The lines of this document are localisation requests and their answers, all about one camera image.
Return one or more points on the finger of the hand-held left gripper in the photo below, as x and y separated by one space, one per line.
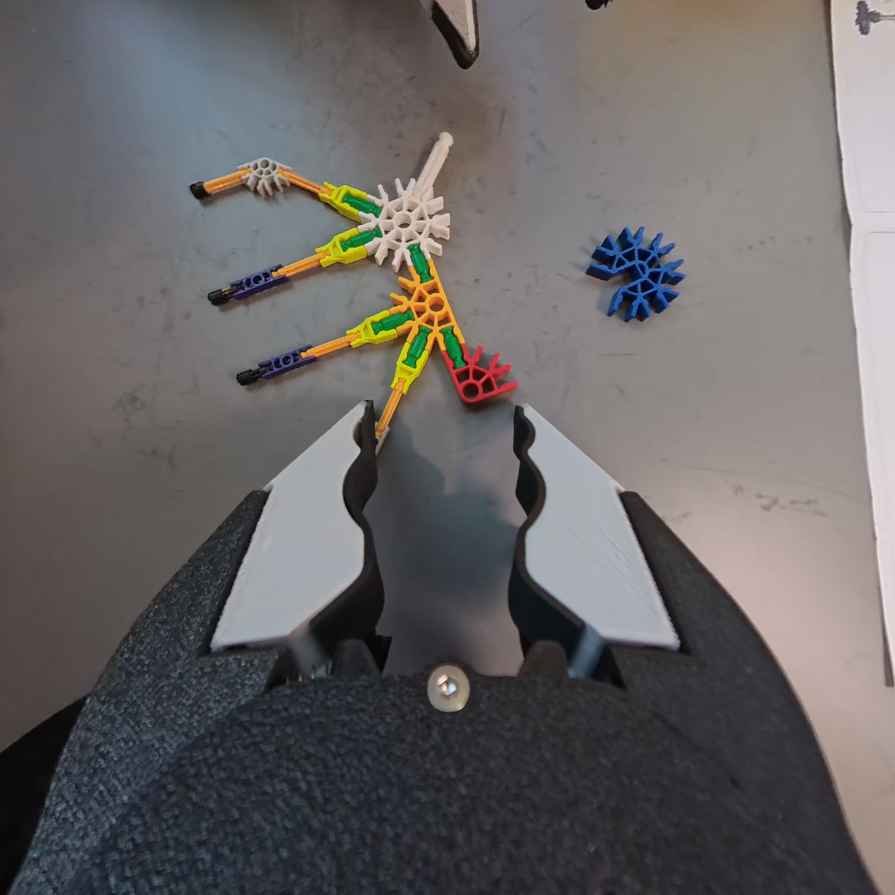
451 17

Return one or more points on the blue snowflake connector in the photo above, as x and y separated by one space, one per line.
633 273

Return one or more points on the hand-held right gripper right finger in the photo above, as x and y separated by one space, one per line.
594 559

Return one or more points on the white instruction sheet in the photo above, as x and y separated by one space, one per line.
874 349

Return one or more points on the multicoloured construction toy model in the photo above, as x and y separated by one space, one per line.
409 224

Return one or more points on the grey desk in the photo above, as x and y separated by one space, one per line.
140 105

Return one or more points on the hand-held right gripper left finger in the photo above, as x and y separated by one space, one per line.
300 559

